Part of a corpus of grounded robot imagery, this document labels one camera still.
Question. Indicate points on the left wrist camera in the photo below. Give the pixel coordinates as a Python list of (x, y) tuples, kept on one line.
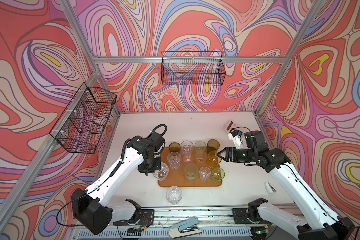
[(158, 139)]

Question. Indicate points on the black wire basket back wall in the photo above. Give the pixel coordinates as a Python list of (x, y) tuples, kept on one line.
[(192, 68)]

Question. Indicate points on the pale green glass front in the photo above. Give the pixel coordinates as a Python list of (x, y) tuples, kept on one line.
[(191, 172)]

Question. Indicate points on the pale green textured glass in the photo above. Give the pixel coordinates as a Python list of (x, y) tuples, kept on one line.
[(200, 145)]

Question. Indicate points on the blue grey stapler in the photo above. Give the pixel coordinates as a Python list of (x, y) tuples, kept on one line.
[(185, 228)]

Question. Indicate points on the orange brown plastic tray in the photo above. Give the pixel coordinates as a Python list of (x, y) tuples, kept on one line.
[(178, 178)]

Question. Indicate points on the pink calculator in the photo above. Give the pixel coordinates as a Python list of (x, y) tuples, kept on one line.
[(230, 125)]

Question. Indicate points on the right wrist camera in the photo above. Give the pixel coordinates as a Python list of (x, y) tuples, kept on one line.
[(239, 135)]

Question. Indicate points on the pink textured glass front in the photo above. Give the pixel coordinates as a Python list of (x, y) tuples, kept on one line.
[(200, 157)]

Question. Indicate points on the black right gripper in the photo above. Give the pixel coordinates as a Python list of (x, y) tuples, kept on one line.
[(228, 150)]

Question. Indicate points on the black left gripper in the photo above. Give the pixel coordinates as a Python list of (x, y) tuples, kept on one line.
[(143, 169)]

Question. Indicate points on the black wire basket left wall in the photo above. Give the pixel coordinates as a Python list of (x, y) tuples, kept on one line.
[(84, 120)]

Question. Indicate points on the olive glass front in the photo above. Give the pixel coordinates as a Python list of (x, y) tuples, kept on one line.
[(175, 147)]

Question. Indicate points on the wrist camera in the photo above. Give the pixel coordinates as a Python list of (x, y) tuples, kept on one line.
[(239, 135), (158, 139)]

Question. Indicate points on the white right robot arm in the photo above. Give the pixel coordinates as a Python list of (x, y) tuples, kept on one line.
[(319, 221)]

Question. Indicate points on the yellow faceted glass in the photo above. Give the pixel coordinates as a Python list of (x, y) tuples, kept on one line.
[(213, 160)]

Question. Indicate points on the olive brown textured glass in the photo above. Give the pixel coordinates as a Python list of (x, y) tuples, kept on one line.
[(213, 145)]

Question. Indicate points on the clear faceted glass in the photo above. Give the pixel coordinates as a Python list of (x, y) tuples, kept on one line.
[(187, 148)]

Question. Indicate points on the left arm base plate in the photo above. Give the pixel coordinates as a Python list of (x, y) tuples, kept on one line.
[(137, 224)]

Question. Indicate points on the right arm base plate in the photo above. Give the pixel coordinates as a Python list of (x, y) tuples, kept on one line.
[(248, 216)]

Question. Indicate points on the pink ribbed glass top row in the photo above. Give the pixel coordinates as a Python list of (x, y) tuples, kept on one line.
[(188, 158)]

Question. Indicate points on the bright green faceted glass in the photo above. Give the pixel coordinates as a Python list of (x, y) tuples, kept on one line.
[(217, 175)]

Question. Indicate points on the small clear glass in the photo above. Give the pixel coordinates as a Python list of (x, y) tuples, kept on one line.
[(204, 173)]

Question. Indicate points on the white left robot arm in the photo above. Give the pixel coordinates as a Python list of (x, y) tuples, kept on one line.
[(91, 206)]

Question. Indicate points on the black wire basket wall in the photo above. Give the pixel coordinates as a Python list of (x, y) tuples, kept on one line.
[(84, 120), (192, 68)]

